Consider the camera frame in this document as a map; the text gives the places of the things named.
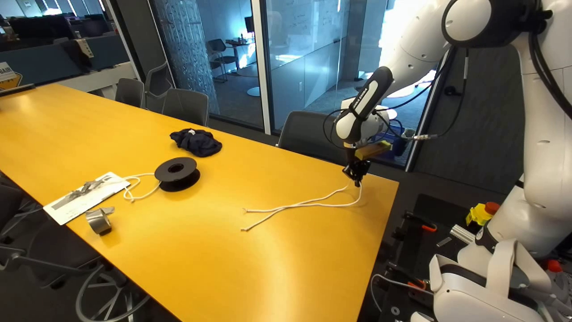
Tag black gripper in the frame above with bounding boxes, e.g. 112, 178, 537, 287
343, 157, 369, 187

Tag white rope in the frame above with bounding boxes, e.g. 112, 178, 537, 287
239, 176, 368, 233

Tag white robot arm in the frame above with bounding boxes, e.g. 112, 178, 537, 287
334, 0, 572, 257

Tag white robot base equipment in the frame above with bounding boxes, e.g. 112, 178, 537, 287
409, 239, 572, 322

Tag grey office chair near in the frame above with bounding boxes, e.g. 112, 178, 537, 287
277, 110, 344, 162

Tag grey office chair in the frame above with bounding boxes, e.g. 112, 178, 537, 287
116, 78, 144, 105
277, 110, 344, 162
160, 89, 209, 124

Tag yellow red emergency stop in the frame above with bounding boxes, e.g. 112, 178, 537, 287
464, 201, 498, 225

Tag grey office chair middle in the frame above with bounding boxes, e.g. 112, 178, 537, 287
160, 89, 209, 124

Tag grey office chair far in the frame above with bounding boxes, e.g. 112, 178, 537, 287
116, 78, 144, 105

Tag silver tape roll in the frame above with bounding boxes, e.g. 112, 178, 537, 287
85, 207, 112, 235

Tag white paper sheet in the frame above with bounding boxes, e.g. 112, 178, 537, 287
42, 171, 128, 225

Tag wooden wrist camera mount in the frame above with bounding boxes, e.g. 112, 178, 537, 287
353, 140, 393, 160

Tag thin white string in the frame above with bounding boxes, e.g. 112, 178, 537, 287
121, 171, 162, 203

